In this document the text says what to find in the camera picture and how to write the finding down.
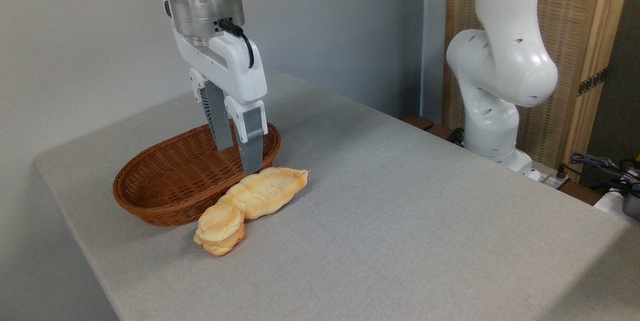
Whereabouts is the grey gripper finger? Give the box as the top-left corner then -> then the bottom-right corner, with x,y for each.
189,68 -> 236,152
224,96 -> 269,176

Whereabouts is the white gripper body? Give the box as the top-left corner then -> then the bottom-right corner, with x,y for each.
172,30 -> 268,106

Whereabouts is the long braided bread loaf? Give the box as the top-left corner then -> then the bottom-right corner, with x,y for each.
217,166 -> 310,220

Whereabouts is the brown wicker basket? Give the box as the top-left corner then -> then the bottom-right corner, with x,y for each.
112,121 -> 282,227

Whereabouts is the round bread bun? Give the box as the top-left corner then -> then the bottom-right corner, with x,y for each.
193,203 -> 247,257

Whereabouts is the brown wooden base board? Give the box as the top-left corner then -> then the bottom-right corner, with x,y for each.
402,114 -> 603,207

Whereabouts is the woven wooden folding screen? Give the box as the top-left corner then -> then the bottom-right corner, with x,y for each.
442,0 -> 635,182

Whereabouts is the black metal screen hinge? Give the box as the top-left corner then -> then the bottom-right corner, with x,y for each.
577,67 -> 609,97

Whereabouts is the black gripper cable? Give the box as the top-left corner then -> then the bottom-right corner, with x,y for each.
218,18 -> 256,69

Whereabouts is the bundle of dark cables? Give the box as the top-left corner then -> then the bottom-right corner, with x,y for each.
556,150 -> 640,198

